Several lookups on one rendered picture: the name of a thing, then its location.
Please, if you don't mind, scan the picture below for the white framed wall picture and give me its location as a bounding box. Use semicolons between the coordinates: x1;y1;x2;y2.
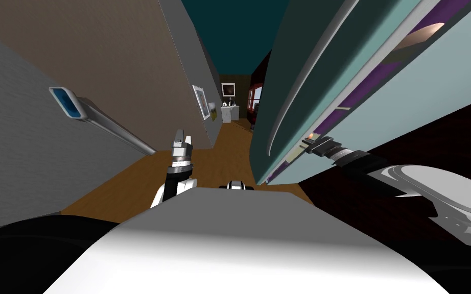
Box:
192;84;212;121

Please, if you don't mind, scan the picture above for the red framed window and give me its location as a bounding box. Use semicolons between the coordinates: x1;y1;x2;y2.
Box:
247;83;264;116

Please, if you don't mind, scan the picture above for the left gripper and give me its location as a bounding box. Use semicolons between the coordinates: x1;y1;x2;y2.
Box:
171;128;194;165

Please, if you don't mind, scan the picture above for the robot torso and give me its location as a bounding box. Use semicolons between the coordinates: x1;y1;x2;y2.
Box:
43;179;453;294

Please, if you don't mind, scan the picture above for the curved grey door handle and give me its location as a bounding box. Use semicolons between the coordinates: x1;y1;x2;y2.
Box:
267;0;362;157

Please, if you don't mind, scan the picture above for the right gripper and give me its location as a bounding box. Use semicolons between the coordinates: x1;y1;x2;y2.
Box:
302;135;344;158

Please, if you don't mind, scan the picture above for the pale teal fridge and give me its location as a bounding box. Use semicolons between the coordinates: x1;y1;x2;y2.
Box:
260;0;471;185

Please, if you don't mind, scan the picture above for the dark teal fridge door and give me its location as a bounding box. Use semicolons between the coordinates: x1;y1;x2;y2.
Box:
249;0;385;185

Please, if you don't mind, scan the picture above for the white cabinet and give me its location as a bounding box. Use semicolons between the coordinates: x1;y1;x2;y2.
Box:
221;105;241;124

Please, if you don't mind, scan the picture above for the grey bar with blue end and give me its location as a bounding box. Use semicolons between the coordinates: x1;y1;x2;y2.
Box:
49;86;157;156

